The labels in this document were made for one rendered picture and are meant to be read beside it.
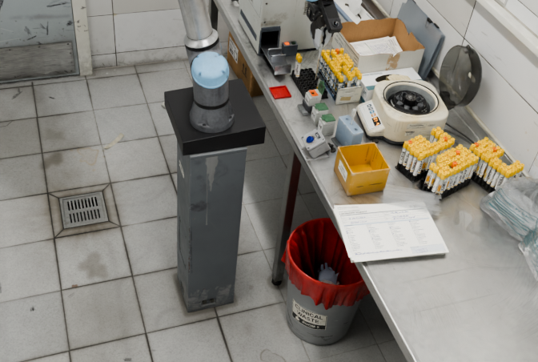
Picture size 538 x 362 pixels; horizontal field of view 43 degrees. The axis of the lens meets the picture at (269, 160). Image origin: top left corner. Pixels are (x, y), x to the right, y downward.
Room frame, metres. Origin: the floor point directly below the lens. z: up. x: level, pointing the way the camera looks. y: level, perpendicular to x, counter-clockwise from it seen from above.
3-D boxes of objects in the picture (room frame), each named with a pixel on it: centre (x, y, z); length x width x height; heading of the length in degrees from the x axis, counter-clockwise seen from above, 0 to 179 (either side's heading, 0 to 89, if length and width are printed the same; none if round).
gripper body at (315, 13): (2.04, -0.12, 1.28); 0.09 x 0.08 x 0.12; 25
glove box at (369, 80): (2.16, -0.43, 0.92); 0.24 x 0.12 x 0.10; 113
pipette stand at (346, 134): (1.82, -0.26, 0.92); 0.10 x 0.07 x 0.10; 30
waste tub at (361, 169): (1.65, -0.30, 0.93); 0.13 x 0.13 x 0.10; 21
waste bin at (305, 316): (1.73, -0.29, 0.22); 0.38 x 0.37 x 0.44; 23
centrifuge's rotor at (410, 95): (1.99, -0.47, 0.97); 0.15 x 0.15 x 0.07
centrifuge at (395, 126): (1.98, -0.46, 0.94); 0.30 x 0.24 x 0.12; 104
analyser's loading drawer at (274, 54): (2.28, 0.03, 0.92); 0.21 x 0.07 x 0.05; 23
